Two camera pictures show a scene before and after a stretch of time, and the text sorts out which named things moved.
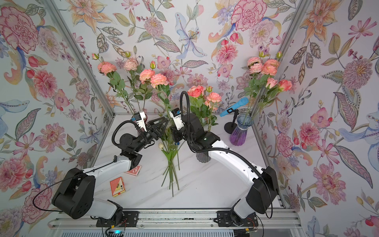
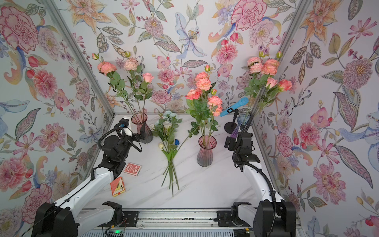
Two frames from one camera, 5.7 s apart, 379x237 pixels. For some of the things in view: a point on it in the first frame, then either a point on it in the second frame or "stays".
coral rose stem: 198,106 stays
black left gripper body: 143,139 → 127,142
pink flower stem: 272,93 stays
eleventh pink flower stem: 148,76 → 203,82
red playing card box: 135,171 stays
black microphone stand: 230,126 stays
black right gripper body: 185,136 → 234,145
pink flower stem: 108,68 stays
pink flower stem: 131,64 stays
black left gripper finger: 156,128 → 142,131
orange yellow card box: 117,186 stays
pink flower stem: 271,65 stays
